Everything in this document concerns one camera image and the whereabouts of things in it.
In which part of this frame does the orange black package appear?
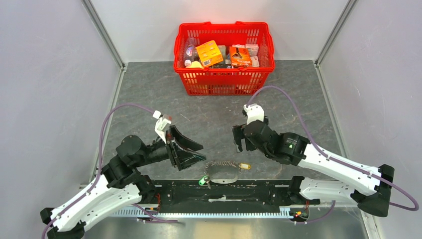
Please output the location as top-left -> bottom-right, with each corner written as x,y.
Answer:
229,46 -> 252,68

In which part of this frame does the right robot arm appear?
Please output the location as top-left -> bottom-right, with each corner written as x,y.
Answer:
232,120 -> 394,217

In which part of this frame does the plastic bottle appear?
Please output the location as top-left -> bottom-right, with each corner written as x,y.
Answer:
183,37 -> 199,67

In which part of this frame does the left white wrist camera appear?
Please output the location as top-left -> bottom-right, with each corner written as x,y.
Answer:
153,110 -> 172,142

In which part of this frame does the key with yellow tag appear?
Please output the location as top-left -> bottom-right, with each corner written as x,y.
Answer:
238,163 -> 251,170

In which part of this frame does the key with green tag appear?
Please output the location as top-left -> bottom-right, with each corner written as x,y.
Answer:
198,175 -> 211,189

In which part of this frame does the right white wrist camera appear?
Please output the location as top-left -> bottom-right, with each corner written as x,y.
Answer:
243,104 -> 265,125

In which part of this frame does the red shopping basket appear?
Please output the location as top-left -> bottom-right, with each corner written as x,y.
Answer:
173,21 -> 275,95

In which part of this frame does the orange box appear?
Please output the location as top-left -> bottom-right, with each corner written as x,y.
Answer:
196,40 -> 223,67

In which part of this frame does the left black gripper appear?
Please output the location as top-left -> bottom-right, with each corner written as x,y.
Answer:
134,124 -> 208,170

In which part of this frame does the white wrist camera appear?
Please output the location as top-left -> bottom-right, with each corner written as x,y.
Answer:
153,110 -> 172,142
243,104 -> 265,125

